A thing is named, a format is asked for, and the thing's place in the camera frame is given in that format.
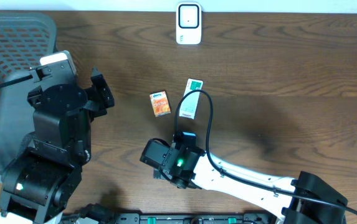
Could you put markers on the white green carton box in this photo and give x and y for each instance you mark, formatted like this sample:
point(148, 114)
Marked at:
point(189, 105)

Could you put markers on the orange tissue pack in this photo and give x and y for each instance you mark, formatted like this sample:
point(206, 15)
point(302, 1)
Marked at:
point(160, 103)

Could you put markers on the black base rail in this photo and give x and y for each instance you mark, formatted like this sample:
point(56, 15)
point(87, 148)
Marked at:
point(245, 218)

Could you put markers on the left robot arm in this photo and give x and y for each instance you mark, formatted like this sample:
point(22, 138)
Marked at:
point(38, 182)

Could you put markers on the white barcode scanner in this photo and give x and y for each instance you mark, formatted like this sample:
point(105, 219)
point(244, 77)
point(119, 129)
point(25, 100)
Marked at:
point(188, 23)

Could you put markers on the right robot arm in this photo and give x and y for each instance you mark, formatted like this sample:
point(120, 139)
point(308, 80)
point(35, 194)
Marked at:
point(306, 199)

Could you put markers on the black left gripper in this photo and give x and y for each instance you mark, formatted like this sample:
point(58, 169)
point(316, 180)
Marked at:
point(101, 93)

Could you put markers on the dark grey mesh basket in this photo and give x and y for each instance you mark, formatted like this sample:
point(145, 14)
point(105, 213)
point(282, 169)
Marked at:
point(24, 39)

